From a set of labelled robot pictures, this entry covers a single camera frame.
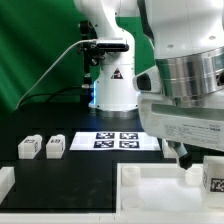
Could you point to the white square tabletop part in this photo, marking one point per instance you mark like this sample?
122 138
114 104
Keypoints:
160 187

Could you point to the white front rail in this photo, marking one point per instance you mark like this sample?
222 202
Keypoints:
75 219

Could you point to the black camera on stand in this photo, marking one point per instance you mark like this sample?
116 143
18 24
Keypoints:
108 65

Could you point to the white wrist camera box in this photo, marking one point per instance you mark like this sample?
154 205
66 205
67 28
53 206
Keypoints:
148 83

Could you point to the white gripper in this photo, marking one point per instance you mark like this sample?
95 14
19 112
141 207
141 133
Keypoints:
203 126

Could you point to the left white obstacle block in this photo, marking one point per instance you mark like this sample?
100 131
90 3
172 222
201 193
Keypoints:
7 180

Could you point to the white marker sheet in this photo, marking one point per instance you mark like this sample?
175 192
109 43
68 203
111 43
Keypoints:
131 141

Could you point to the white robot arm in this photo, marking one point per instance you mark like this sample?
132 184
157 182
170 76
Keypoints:
181 98

